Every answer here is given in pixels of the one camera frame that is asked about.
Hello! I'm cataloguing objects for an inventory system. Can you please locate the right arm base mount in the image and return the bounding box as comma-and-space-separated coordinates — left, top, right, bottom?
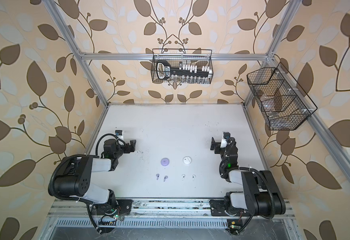
209, 200, 243, 217

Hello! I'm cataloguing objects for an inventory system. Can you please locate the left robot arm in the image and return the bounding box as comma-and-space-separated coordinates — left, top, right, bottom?
48, 130, 137, 215

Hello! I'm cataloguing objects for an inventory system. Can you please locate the black tool in basket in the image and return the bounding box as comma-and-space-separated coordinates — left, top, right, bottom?
152, 60, 214, 81

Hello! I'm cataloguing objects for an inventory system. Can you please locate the black wire basket back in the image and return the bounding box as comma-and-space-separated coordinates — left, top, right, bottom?
151, 48, 214, 85

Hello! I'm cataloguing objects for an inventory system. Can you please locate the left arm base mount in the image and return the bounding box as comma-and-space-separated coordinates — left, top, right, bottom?
93, 199, 133, 216

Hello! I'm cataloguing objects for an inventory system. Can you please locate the black wire basket right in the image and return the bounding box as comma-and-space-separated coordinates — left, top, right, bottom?
247, 63, 318, 131

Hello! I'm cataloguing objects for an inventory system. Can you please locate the white earbud charging case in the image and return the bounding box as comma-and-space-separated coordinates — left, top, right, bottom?
183, 156, 192, 165

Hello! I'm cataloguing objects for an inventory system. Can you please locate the purple earbud charging case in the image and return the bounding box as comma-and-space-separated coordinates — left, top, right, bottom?
161, 158, 170, 167

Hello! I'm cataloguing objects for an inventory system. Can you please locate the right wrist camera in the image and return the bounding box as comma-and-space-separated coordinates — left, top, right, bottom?
221, 132, 231, 149

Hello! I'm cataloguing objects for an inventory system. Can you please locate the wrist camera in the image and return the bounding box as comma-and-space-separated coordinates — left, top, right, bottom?
115, 130, 123, 140
221, 132, 231, 149

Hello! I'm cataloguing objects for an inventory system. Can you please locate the black wire basket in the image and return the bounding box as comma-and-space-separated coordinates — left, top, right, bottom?
247, 63, 318, 131
151, 48, 214, 85

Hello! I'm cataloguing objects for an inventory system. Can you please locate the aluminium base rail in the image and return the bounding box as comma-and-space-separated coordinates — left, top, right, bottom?
46, 197, 295, 230

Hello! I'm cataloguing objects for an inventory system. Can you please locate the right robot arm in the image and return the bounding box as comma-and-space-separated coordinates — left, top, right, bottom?
210, 135, 286, 219

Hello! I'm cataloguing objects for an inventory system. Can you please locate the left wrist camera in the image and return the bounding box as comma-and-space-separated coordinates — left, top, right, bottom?
115, 130, 123, 140

